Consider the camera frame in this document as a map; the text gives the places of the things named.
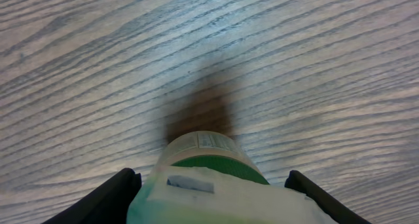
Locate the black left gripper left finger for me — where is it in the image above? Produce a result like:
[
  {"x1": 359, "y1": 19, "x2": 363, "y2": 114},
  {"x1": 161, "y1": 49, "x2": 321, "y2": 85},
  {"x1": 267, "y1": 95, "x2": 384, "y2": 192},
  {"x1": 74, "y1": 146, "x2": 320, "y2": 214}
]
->
[{"x1": 44, "y1": 168, "x2": 142, "y2": 224}]

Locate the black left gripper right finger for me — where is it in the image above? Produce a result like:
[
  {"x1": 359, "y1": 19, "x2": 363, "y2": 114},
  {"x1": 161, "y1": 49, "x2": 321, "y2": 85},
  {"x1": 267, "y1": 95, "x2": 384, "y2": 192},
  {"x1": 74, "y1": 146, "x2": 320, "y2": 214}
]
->
[{"x1": 284, "y1": 170, "x2": 371, "y2": 224}]

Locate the teal white tissue pack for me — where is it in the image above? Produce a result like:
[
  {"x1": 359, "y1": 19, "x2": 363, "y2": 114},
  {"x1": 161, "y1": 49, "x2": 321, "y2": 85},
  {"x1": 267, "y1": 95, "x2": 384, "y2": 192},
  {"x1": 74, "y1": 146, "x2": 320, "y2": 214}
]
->
[{"x1": 126, "y1": 166, "x2": 333, "y2": 224}]

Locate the green lid white jar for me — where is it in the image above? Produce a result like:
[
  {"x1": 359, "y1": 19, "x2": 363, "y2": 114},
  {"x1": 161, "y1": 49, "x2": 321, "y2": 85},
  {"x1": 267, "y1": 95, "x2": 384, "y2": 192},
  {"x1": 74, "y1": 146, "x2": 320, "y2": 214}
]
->
[{"x1": 156, "y1": 131, "x2": 268, "y2": 185}]

